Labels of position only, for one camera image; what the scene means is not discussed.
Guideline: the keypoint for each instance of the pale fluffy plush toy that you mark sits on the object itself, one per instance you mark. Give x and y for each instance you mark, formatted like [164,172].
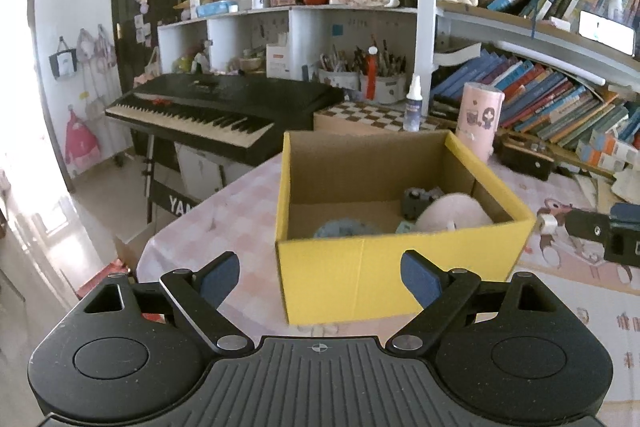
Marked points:
[455,209]

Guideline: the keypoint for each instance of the pink cylindrical container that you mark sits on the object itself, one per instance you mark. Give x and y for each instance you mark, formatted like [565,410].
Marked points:
[480,117]

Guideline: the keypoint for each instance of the brown cardboard box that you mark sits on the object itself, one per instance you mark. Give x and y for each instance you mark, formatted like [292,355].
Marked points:
[129,249]

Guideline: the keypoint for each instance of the low white shelf unit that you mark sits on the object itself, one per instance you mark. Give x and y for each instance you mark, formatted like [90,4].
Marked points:
[310,32]

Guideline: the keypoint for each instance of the white spray bottle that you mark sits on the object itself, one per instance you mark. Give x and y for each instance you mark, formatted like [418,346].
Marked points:
[413,104]

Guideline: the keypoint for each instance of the tall white bookshelf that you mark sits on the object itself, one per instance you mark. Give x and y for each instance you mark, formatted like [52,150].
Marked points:
[425,7]

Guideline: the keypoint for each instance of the small black box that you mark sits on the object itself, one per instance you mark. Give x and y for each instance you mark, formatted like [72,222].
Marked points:
[525,159]

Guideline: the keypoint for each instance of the stack of small colourful boxes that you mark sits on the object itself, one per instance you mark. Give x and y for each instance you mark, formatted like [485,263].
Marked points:
[602,152]

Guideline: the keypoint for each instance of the white box orange label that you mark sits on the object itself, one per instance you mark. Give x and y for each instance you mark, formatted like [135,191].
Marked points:
[278,62]

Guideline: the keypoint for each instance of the pink dress wall hanging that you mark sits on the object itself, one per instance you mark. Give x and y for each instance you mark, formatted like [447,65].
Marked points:
[81,142]

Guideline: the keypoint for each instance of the white tote bag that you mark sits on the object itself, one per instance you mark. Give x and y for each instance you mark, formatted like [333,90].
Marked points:
[63,63]

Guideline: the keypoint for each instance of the small white roll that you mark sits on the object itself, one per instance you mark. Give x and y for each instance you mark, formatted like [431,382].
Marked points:
[546,223]

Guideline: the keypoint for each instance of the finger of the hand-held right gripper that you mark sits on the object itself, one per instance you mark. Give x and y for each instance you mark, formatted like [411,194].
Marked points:
[587,224]
[626,210]

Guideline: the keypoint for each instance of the red plastic stool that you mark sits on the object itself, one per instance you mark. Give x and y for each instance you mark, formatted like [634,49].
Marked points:
[105,274]

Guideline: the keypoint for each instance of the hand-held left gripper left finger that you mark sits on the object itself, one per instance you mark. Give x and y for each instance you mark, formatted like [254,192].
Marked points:
[222,277]

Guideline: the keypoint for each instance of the blue wipes pack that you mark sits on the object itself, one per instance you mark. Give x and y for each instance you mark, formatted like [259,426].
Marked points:
[216,9]

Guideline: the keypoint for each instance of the black electronic keyboard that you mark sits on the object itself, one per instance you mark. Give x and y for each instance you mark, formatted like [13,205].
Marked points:
[225,99]

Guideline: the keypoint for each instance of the blue block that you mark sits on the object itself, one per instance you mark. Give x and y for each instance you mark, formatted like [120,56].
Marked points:
[406,227]

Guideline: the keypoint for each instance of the white pen holder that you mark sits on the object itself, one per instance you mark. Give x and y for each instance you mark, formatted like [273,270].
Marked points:
[391,89]
[340,79]

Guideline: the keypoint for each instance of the wooden chessboard box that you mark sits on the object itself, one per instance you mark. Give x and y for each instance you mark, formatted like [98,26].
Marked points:
[360,112]

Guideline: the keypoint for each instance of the yellow cardboard box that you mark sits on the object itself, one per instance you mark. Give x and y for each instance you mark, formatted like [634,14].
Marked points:
[340,277]

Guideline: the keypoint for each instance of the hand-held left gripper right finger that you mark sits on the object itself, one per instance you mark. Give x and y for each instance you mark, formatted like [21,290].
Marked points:
[419,277]

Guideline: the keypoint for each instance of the grey blue round cloth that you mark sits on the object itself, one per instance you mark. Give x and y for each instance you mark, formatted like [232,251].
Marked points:
[345,228]

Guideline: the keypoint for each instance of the red bottle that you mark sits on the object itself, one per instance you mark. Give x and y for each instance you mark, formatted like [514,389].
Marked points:
[371,74]

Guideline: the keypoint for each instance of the black keyboard stand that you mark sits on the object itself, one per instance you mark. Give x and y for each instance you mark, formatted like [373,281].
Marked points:
[170,202]

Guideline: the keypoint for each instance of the pile of papers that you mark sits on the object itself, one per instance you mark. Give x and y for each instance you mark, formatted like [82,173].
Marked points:
[617,187]

